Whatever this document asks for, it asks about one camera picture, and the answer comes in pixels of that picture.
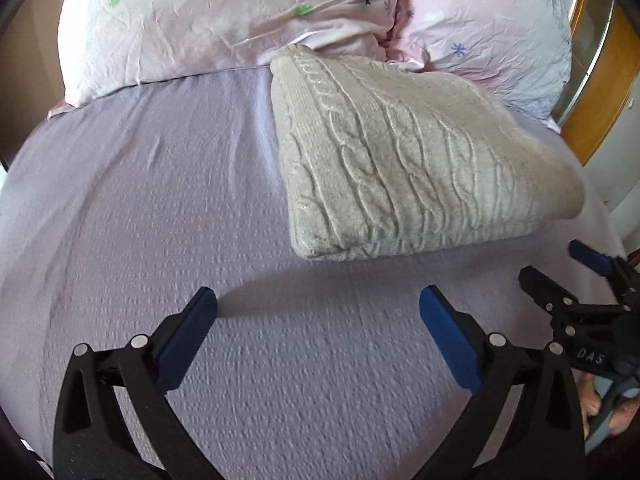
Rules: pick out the lilac bed sheet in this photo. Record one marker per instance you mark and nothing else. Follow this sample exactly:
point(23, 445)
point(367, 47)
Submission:
point(113, 216)

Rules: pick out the pink floral pillow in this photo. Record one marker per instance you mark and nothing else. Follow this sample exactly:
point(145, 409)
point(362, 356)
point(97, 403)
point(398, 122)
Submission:
point(108, 45)
point(518, 50)

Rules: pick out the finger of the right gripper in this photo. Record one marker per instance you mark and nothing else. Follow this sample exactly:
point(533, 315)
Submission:
point(616, 270)
point(544, 292)

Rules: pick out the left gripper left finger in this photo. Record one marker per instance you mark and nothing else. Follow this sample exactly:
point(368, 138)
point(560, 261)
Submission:
point(91, 439)

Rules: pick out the wooden headboard frame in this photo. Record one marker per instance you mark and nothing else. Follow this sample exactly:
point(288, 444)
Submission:
point(605, 57)

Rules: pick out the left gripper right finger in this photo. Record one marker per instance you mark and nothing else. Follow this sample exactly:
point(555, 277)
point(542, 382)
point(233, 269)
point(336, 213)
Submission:
point(523, 419)

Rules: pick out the beige cable-knit sweater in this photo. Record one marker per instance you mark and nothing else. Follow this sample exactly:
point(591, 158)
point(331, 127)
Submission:
point(377, 162)

